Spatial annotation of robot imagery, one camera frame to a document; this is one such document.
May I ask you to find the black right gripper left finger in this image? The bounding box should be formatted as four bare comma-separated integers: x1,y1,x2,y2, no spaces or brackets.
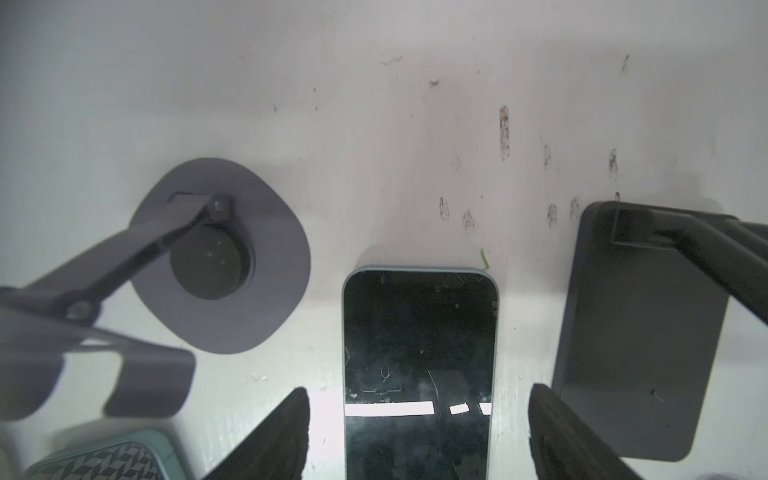
206,387,310,480

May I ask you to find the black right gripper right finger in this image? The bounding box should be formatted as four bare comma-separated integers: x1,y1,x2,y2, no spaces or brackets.
528,383,640,480

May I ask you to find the dark phone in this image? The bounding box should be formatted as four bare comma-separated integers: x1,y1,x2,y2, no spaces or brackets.
23,429,189,480

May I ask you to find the green-edged phone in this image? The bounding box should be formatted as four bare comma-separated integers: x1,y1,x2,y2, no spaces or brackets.
342,267,499,479

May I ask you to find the black block stand far right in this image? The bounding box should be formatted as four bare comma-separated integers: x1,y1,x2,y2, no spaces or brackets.
552,201,767,462

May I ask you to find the round grey stand back right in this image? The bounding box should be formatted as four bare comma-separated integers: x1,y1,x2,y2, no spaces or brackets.
1,158,311,421

